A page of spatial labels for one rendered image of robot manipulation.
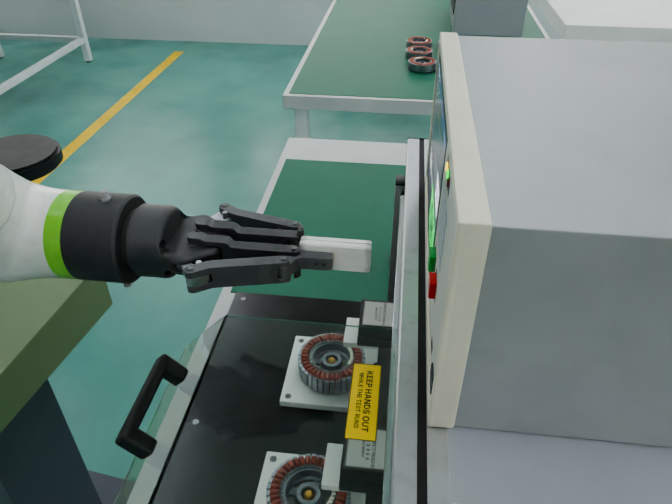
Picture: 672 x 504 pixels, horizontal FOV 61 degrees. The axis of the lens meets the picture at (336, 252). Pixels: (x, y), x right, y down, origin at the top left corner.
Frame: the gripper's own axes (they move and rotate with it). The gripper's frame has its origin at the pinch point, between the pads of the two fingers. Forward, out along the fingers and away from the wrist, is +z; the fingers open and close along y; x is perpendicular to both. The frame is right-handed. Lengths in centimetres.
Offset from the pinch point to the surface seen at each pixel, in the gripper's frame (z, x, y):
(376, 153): -1, -43, -110
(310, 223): -14, -43, -70
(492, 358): 13.6, 2.0, 14.5
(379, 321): 4.6, -25.8, -18.8
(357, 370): 2.9, -11.4, 4.6
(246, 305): -22, -41, -37
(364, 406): 4.0, -11.4, 9.1
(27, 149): -133, -62, -136
